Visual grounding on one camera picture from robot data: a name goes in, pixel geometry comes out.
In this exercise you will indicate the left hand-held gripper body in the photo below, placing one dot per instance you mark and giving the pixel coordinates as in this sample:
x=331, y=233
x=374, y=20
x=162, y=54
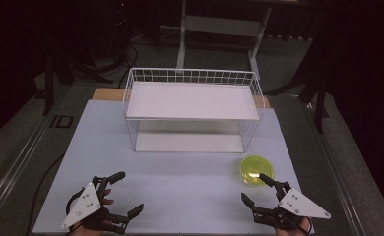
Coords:
x=86, y=203

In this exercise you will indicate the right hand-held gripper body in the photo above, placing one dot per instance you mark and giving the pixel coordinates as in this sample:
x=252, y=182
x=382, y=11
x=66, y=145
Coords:
x=298, y=205

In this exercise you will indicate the yellow-green plastic bowl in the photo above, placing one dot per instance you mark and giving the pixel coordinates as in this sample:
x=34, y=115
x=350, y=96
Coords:
x=252, y=167

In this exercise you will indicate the person's left hand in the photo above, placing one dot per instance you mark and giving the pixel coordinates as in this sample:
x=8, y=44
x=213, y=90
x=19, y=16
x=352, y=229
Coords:
x=108, y=201

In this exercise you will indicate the person's right hand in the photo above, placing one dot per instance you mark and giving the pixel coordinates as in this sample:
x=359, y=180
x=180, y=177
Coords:
x=291, y=232

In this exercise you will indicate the light blue table cover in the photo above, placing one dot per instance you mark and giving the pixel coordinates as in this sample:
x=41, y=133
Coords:
x=180, y=187

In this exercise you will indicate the black floor plate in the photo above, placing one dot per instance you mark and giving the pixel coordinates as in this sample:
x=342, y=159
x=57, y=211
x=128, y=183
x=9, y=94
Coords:
x=62, y=121

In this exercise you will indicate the black metal stand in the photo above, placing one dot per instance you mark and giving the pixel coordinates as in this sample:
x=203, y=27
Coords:
x=319, y=98
x=49, y=82

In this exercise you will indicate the metal floor rail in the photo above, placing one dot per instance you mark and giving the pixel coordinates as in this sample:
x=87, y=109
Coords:
x=337, y=170
x=19, y=164

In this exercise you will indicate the white metal table frame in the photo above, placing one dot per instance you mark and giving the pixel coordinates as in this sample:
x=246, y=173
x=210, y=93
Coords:
x=223, y=26

